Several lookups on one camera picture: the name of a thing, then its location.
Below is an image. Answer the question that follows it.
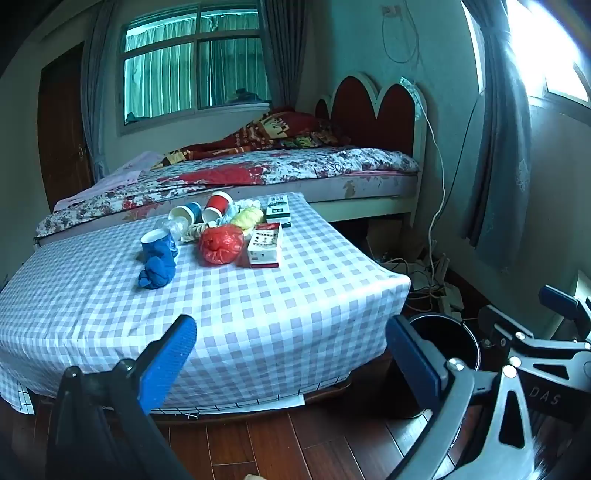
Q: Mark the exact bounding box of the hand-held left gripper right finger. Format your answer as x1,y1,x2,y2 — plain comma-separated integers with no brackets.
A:
385,315,539,480

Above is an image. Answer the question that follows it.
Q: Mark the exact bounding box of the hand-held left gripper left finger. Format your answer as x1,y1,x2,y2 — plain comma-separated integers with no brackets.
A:
46,314,198,480

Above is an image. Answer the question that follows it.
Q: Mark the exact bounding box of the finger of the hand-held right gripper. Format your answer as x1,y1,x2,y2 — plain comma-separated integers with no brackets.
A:
538,285,591,342
477,305,591,365

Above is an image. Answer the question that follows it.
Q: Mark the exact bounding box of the black trash bin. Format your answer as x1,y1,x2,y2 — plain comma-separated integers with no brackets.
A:
406,313,482,418

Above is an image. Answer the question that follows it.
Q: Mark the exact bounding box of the blue paper cup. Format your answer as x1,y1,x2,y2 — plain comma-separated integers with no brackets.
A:
168,202,203,229
140,229,178,264

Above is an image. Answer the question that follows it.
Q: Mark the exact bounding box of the red plastic bag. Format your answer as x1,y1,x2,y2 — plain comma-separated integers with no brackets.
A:
198,225,245,266

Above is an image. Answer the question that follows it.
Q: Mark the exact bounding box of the cream cloth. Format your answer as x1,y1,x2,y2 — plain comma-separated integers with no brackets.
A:
180,222,218,244

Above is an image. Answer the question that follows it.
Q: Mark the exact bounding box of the clear plastic bag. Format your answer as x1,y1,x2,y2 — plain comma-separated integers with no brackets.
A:
154,218,190,241

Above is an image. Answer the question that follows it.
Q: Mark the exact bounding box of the white and red carton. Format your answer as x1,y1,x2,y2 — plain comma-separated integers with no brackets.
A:
246,222,282,269

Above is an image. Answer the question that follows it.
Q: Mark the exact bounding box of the yellow cloth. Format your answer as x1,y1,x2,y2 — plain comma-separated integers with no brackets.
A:
230,206,265,234

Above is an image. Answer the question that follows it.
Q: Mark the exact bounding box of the red paper cup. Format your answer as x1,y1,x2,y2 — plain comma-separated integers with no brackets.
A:
202,191,234,224

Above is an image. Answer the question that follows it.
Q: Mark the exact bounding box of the green and white carton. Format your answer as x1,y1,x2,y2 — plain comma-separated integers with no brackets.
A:
264,194,294,229

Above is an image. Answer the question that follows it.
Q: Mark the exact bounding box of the white power strip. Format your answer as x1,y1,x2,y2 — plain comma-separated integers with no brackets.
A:
438,286,465,312

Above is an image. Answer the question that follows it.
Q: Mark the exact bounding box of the white router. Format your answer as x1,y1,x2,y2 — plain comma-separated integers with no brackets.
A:
434,253,451,287

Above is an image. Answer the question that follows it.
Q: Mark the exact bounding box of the blue-grey patterned curtain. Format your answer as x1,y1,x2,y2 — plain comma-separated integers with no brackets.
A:
462,0,534,268

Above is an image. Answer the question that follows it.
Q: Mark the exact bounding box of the pink cloth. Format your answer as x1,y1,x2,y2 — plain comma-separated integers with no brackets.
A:
53,151,164,213

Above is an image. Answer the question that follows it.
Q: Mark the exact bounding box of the floral mattress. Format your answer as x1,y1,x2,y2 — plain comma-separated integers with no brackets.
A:
106,172,421,217

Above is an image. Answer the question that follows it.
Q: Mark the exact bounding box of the floral bedsheet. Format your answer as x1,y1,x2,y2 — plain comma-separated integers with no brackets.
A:
34,148,422,238

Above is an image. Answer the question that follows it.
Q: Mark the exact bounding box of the bright window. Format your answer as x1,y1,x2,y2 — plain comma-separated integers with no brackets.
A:
464,0,591,104

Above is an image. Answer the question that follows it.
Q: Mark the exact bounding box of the brown wooden door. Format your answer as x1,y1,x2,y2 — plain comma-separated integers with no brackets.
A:
37,41,93,199

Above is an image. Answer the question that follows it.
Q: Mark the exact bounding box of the red patterned blanket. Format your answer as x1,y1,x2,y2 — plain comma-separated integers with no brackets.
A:
152,108,345,169

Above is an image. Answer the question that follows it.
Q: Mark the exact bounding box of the grey curtain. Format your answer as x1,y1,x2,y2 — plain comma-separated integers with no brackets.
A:
81,0,127,183
259,0,298,114

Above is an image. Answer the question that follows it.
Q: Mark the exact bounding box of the green framed window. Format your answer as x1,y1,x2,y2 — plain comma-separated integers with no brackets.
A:
117,2,278,134

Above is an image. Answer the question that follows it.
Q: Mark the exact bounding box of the white cable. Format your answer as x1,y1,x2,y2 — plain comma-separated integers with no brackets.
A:
402,76,446,278

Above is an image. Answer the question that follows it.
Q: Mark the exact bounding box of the white bed frame red headboard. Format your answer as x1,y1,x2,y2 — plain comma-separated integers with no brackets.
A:
32,71,428,252

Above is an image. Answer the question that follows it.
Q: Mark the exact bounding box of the looped wall cable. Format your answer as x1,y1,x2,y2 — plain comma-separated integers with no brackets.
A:
381,0,423,65

